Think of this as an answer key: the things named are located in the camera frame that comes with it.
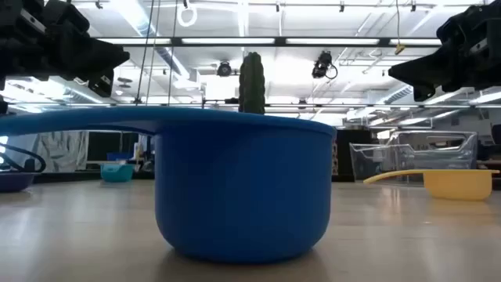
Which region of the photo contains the hanging black spotlight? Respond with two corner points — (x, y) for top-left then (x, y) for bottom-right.
(312, 50), (339, 80)
(216, 60), (233, 78)

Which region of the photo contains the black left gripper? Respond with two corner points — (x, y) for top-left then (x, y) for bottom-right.
(0, 0), (131, 98)

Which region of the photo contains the thick black cable loop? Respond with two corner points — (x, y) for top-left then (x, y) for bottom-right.
(0, 143), (47, 173)

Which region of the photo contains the green cactus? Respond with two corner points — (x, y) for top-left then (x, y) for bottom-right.
(238, 51), (266, 115)

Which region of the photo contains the clear plastic basket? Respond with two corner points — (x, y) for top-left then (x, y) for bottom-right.
(349, 130), (479, 182)

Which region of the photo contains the overhead rig light bar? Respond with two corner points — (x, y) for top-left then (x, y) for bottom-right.
(93, 36), (443, 49)

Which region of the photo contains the black horizontal rig beam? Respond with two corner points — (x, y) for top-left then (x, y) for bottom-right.
(113, 101), (501, 110)

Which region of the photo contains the purple measuring cup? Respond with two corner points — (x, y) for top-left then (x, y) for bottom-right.
(0, 172), (35, 193)

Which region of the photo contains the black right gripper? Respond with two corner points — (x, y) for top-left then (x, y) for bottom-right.
(387, 0), (501, 103)

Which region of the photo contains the white hanging ring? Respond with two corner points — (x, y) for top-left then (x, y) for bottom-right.
(175, 2), (199, 28)

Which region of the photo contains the silver tarp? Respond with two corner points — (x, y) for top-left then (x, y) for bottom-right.
(5, 131), (90, 173)

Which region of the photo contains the black table frame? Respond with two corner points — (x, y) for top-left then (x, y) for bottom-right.
(33, 171), (356, 184)

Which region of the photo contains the yellow measuring cup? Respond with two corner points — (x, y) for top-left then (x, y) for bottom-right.
(362, 168), (501, 202)

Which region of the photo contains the light blue measuring cup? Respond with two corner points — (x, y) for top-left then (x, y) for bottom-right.
(99, 163), (135, 183)

